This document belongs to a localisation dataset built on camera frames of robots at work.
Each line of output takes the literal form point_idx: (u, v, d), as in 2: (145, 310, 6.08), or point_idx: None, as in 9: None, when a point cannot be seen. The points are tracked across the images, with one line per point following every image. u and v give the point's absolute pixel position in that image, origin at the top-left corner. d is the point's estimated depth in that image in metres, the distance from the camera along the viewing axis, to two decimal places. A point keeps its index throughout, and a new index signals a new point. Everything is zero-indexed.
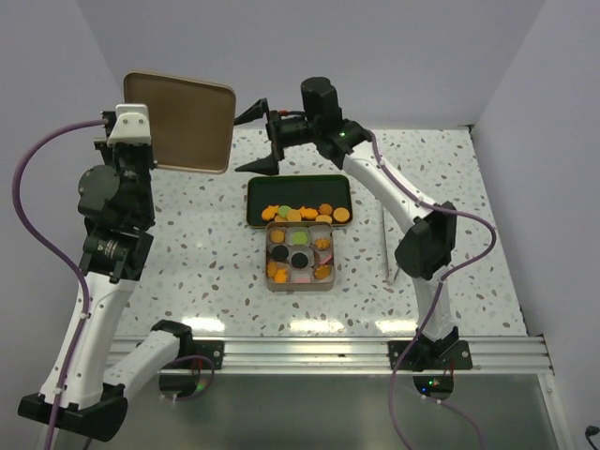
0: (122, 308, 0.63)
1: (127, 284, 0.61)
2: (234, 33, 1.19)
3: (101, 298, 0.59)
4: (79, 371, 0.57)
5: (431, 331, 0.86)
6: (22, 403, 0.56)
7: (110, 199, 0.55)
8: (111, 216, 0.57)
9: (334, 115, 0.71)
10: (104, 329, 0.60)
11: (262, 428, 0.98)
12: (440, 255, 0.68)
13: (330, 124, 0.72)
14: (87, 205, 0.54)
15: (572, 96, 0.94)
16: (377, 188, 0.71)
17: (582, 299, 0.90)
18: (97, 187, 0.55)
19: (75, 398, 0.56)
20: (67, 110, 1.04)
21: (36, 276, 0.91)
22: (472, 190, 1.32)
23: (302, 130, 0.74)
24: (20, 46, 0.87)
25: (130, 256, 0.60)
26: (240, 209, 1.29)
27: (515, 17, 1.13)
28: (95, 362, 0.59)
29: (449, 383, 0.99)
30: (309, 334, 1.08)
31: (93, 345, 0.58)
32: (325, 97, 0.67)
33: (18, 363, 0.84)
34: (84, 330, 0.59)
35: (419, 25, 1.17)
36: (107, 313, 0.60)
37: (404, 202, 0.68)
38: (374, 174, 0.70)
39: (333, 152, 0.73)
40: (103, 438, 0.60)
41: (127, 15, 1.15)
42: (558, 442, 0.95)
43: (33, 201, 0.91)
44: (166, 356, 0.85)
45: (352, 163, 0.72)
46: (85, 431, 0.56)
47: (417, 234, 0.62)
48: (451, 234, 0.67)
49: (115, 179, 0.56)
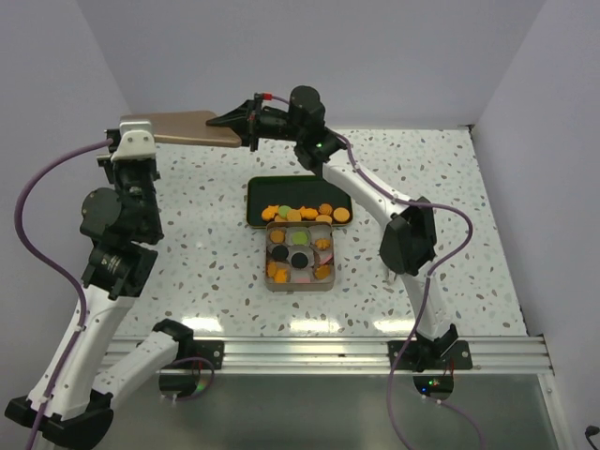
0: (118, 323, 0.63)
1: (127, 300, 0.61)
2: (234, 33, 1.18)
3: (98, 312, 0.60)
4: (67, 382, 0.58)
5: (426, 328, 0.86)
6: (9, 406, 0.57)
7: (111, 226, 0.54)
8: (112, 240, 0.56)
9: (317, 127, 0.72)
10: (97, 342, 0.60)
11: (262, 428, 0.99)
12: (427, 250, 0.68)
13: (311, 133, 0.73)
14: (89, 230, 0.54)
15: (573, 96, 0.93)
16: (354, 193, 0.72)
17: (582, 300, 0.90)
18: (100, 213, 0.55)
19: (58, 410, 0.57)
20: (67, 112, 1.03)
21: (35, 277, 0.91)
22: (472, 190, 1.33)
23: (281, 127, 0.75)
24: (20, 47, 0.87)
25: (130, 275, 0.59)
26: (240, 209, 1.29)
27: (515, 17, 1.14)
28: (84, 375, 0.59)
29: (449, 383, 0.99)
30: (309, 333, 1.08)
31: (83, 358, 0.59)
32: (313, 114, 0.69)
33: (15, 366, 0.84)
34: (78, 341, 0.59)
35: (419, 26, 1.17)
36: (101, 327, 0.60)
37: (382, 202, 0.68)
38: (352, 179, 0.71)
39: (312, 162, 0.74)
40: (82, 446, 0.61)
41: (126, 16, 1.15)
42: (558, 442, 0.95)
43: (34, 202, 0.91)
44: (161, 362, 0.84)
45: (330, 171, 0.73)
46: (66, 441, 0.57)
47: (396, 230, 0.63)
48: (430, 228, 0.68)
49: (117, 204, 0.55)
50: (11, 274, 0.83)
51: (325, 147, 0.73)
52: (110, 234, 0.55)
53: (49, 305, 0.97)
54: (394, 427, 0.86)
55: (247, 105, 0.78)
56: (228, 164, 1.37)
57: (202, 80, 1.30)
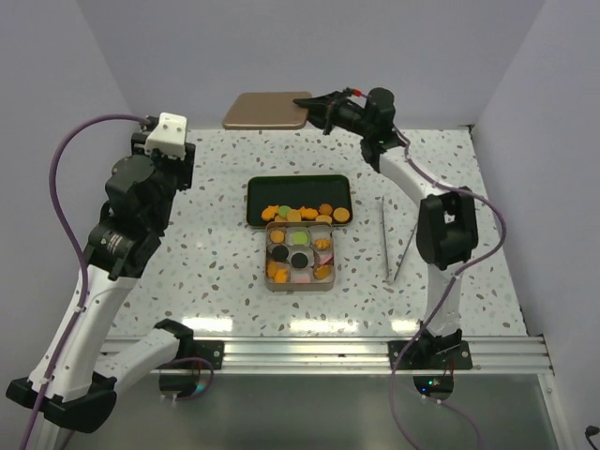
0: (118, 304, 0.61)
1: (127, 281, 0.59)
2: (235, 35, 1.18)
3: (98, 293, 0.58)
4: (67, 364, 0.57)
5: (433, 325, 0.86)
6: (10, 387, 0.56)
7: (139, 184, 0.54)
8: (133, 204, 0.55)
9: (387, 127, 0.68)
10: (98, 323, 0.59)
11: (262, 428, 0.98)
12: (462, 246, 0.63)
13: (379, 131, 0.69)
14: (113, 186, 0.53)
15: (573, 97, 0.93)
16: (402, 181, 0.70)
17: (582, 301, 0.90)
18: (130, 172, 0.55)
19: (60, 391, 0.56)
20: (68, 112, 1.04)
21: (37, 278, 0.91)
22: (472, 190, 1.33)
23: (354, 123, 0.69)
24: (22, 49, 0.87)
25: (132, 252, 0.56)
26: (240, 209, 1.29)
27: (515, 18, 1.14)
28: (85, 356, 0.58)
29: (449, 383, 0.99)
30: (309, 334, 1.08)
31: (84, 339, 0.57)
32: (383, 114, 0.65)
33: (18, 367, 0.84)
34: (79, 322, 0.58)
35: (421, 27, 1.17)
36: (102, 308, 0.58)
37: (422, 186, 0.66)
38: (400, 167, 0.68)
39: (371, 158, 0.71)
40: (85, 429, 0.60)
41: (126, 18, 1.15)
42: (558, 442, 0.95)
43: (37, 203, 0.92)
44: (159, 358, 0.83)
45: (381, 159, 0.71)
46: (68, 422, 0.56)
47: (428, 208, 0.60)
48: (471, 221, 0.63)
49: (148, 169, 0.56)
50: (13, 275, 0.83)
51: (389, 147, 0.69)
52: (132, 194, 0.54)
53: (52, 306, 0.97)
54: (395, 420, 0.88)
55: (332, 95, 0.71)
56: (228, 164, 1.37)
57: (203, 81, 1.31)
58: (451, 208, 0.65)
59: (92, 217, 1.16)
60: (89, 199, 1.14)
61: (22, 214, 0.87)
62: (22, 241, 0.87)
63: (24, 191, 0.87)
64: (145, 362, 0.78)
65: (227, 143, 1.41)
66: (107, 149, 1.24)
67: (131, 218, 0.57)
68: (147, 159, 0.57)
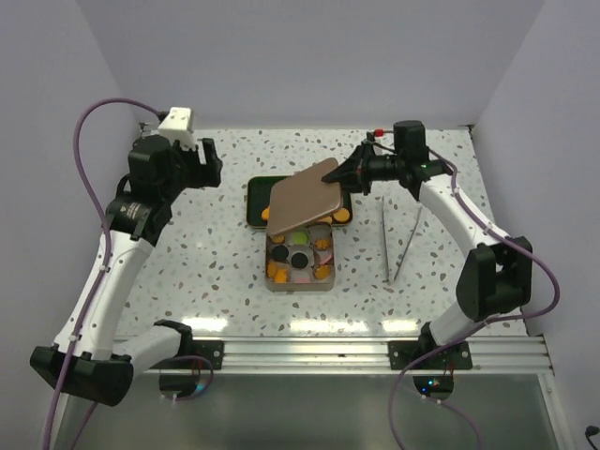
0: (136, 271, 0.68)
1: (146, 246, 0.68)
2: (235, 34, 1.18)
3: (122, 253, 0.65)
4: (95, 322, 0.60)
5: (439, 335, 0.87)
6: (37, 353, 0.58)
7: (156, 154, 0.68)
8: (151, 172, 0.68)
9: (418, 151, 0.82)
10: (121, 283, 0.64)
11: (260, 429, 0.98)
12: (510, 301, 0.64)
13: (414, 157, 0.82)
14: (136, 157, 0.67)
15: (575, 97, 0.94)
16: (448, 216, 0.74)
17: (581, 301, 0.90)
18: (148, 146, 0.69)
19: (88, 348, 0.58)
20: (67, 112, 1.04)
21: (37, 277, 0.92)
22: (472, 190, 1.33)
23: (387, 165, 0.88)
24: (22, 49, 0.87)
25: (150, 218, 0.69)
26: (240, 209, 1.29)
27: (515, 18, 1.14)
28: (110, 316, 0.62)
29: (449, 383, 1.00)
30: (309, 333, 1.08)
31: (110, 298, 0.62)
32: (411, 132, 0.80)
33: (16, 365, 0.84)
34: (103, 282, 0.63)
35: (420, 27, 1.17)
36: (125, 269, 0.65)
37: (472, 229, 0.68)
38: (447, 201, 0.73)
39: (412, 181, 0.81)
40: (110, 399, 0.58)
41: (126, 19, 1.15)
42: (558, 442, 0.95)
43: (37, 203, 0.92)
44: (166, 348, 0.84)
45: (427, 190, 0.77)
46: (97, 382, 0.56)
47: (479, 260, 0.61)
48: (523, 278, 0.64)
49: (163, 144, 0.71)
50: (12, 274, 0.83)
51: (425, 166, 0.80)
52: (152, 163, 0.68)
53: (52, 305, 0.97)
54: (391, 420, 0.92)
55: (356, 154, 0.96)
56: (228, 164, 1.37)
57: (202, 81, 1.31)
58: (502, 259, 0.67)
59: (93, 217, 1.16)
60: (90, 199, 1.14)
61: (22, 213, 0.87)
62: (22, 240, 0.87)
63: (23, 191, 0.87)
64: (154, 348, 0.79)
65: (227, 143, 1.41)
66: (107, 149, 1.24)
67: (148, 189, 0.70)
68: (162, 141, 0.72)
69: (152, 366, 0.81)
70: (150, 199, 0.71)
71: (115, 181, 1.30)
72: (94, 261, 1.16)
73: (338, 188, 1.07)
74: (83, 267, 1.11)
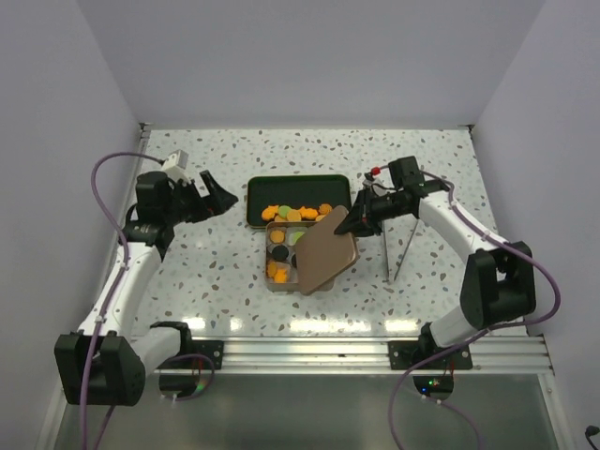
0: (149, 274, 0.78)
1: (157, 255, 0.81)
2: (236, 34, 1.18)
3: (140, 255, 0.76)
4: (118, 307, 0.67)
5: (439, 337, 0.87)
6: (61, 341, 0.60)
7: (157, 183, 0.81)
8: (155, 199, 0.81)
9: (414, 177, 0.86)
10: (139, 279, 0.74)
11: (260, 429, 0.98)
12: (516, 307, 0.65)
13: (413, 181, 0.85)
14: (142, 187, 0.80)
15: (577, 97, 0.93)
16: (448, 229, 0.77)
17: (582, 302, 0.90)
18: (151, 178, 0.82)
19: (113, 328, 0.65)
20: (67, 112, 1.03)
21: (37, 278, 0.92)
22: (472, 190, 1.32)
23: (390, 202, 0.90)
24: (21, 49, 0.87)
25: (159, 235, 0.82)
26: (240, 209, 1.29)
27: (517, 17, 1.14)
28: (129, 305, 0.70)
29: (449, 383, 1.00)
30: (309, 334, 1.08)
31: (131, 290, 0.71)
32: (403, 159, 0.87)
33: (16, 366, 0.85)
34: (124, 278, 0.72)
35: (421, 26, 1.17)
36: (142, 268, 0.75)
37: (470, 237, 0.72)
38: (444, 214, 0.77)
39: (411, 198, 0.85)
40: (124, 393, 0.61)
41: (126, 19, 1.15)
42: (558, 442, 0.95)
43: (37, 203, 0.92)
44: (167, 347, 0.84)
45: (427, 206, 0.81)
46: (120, 365, 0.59)
47: (479, 263, 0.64)
48: (526, 283, 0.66)
49: (162, 175, 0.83)
50: (11, 275, 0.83)
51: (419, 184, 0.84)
52: (157, 190, 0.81)
53: (53, 305, 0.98)
54: (389, 416, 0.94)
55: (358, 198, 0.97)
56: (228, 164, 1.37)
57: (203, 81, 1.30)
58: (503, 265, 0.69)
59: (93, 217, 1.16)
60: (89, 199, 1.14)
61: (22, 213, 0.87)
62: (22, 240, 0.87)
63: (22, 191, 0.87)
64: (156, 348, 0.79)
65: (227, 143, 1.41)
66: (106, 149, 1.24)
67: (153, 213, 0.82)
68: (162, 172, 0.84)
69: (158, 367, 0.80)
70: (155, 221, 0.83)
71: (115, 181, 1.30)
72: (94, 261, 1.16)
73: (352, 239, 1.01)
74: (83, 268, 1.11)
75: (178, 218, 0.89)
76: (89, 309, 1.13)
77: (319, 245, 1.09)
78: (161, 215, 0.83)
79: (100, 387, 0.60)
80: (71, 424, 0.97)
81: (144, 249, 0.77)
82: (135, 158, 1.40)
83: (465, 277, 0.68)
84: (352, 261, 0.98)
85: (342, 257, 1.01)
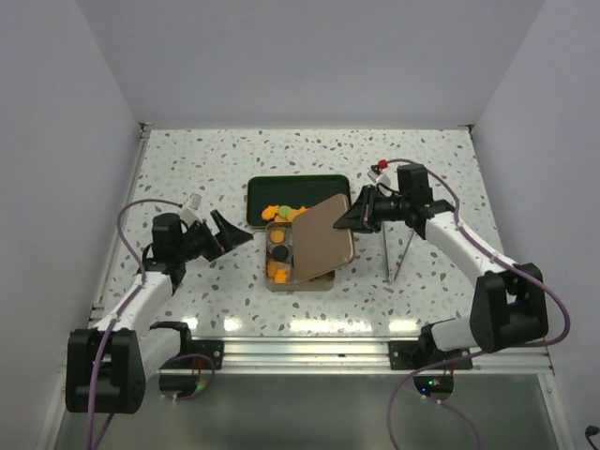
0: (160, 297, 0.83)
1: (168, 287, 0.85)
2: (236, 33, 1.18)
3: (156, 278, 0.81)
4: (132, 313, 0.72)
5: (438, 337, 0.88)
6: (74, 335, 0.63)
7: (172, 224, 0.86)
8: (169, 238, 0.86)
9: (421, 192, 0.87)
10: (152, 297, 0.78)
11: (259, 429, 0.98)
12: (527, 330, 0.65)
13: (419, 197, 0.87)
14: (157, 228, 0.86)
15: (577, 97, 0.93)
16: (455, 249, 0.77)
17: (582, 302, 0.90)
18: (166, 219, 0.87)
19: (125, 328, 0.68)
20: (67, 112, 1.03)
21: (37, 278, 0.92)
22: (472, 190, 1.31)
23: (392, 207, 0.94)
24: (21, 47, 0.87)
25: (172, 272, 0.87)
26: (240, 209, 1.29)
27: (517, 16, 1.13)
28: (141, 316, 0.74)
29: (449, 383, 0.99)
30: (309, 333, 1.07)
31: (144, 303, 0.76)
32: (415, 174, 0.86)
33: (15, 366, 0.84)
34: (140, 292, 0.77)
35: (421, 25, 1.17)
36: (156, 290, 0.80)
37: (477, 259, 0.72)
38: (452, 234, 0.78)
39: (416, 220, 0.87)
40: (125, 396, 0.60)
41: (126, 18, 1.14)
42: (558, 442, 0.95)
43: (36, 202, 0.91)
44: (167, 349, 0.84)
45: (433, 228, 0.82)
46: (126, 363, 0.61)
47: (487, 285, 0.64)
48: (537, 307, 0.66)
49: (176, 217, 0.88)
50: (10, 275, 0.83)
51: (427, 205, 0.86)
52: (171, 231, 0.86)
53: (53, 305, 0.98)
54: (389, 409, 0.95)
55: (363, 197, 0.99)
56: (227, 164, 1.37)
57: (202, 80, 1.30)
58: (514, 289, 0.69)
59: (93, 217, 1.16)
60: (89, 199, 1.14)
61: (22, 213, 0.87)
62: (22, 240, 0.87)
63: (22, 190, 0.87)
64: (157, 350, 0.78)
65: (227, 143, 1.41)
66: (106, 149, 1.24)
67: (167, 250, 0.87)
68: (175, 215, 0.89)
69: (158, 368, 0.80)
70: (167, 258, 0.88)
71: (115, 181, 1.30)
72: (94, 261, 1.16)
73: (350, 234, 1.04)
74: (82, 268, 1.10)
75: (189, 256, 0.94)
76: (89, 309, 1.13)
77: (315, 238, 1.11)
78: (173, 252, 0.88)
79: (103, 390, 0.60)
80: (71, 423, 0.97)
81: (160, 273, 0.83)
82: (135, 158, 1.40)
83: (475, 300, 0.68)
84: (352, 258, 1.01)
85: (340, 254, 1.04)
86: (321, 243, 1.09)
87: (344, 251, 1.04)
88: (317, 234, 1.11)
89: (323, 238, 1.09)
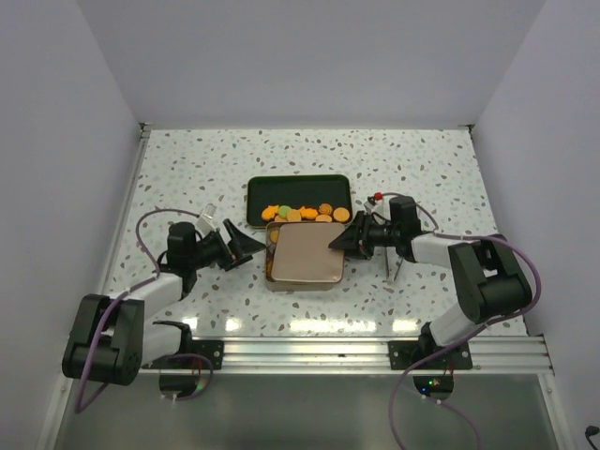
0: (172, 295, 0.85)
1: (177, 293, 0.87)
2: (236, 33, 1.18)
3: (170, 275, 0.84)
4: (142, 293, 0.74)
5: (439, 335, 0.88)
6: (87, 298, 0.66)
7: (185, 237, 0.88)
8: (180, 249, 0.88)
9: (411, 221, 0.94)
10: (163, 290, 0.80)
11: (260, 430, 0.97)
12: (507, 290, 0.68)
13: (408, 225, 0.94)
14: (172, 236, 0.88)
15: (577, 97, 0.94)
16: (434, 254, 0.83)
17: (583, 302, 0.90)
18: (179, 229, 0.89)
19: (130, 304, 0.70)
20: (66, 111, 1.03)
21: (37, 278, 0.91)
22: (472, 191, 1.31)
23: (384, 234, 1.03)
24: (20, 47, 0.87)
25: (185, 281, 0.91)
26: (240, 209, 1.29)
27: (517, 17, 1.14)
28: (149, 300, 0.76)
29: (449, 383, 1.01)
30: (309, 333, 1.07)
31: (156, 291, 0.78)
32: (404, 208, 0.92)
33: (15, 365, 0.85)
34: (154, 282, 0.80)
35: (420, 25, 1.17)
36: (169, 285, 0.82)
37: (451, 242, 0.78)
38: (429, 239, 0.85)
39: (406, 251, 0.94)
40: (117, 366, 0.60)
41: (125, 17, 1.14)
42: (558, 442, 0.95)
43: (36, 202, 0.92)
44: (167, 342, 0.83)
45: (418, 246, 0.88)
46: (128, 331, 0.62)
47: (456, 247, 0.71)
48: (512, 268, 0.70)
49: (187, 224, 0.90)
50: (11, 275, 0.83)
51: (415, 236, 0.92)
52: (185, 242, 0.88)
53: (52, 304, 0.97)
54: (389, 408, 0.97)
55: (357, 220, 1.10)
56: (228, 164, 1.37)
57: (202, 80, 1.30)
58: (492, 262, 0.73)
59: (94, 216, 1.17)
60: (89, 199, 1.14)
61: (22, 213, 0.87)
62: (22, 241, 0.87)
63: (21, 190, 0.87)
64: (154, 341, 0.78)
65: (227, 142, 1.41)
66: (106, 149, 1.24)
67: (180, 260, 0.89)
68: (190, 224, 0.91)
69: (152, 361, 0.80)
70: (180, 265, 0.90)
71: (115, 181, 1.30)
72: (95, 261, 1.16)
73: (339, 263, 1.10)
74: (83, 267, 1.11)
75: (202, 264, 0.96)
76: None
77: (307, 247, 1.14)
78: (187, 261, 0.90)
79: (99, 356, 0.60)
80: (71, 424, 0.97)
81: (174, 274, 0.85)
82: (135, 159, 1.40)
83: (455, 274, 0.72)
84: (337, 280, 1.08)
85: (328, 272, 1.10)
86: (310, 254, 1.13)
87: (333, 272, 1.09)
88: (307, 246, 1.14)
89: (314, 250, 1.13)
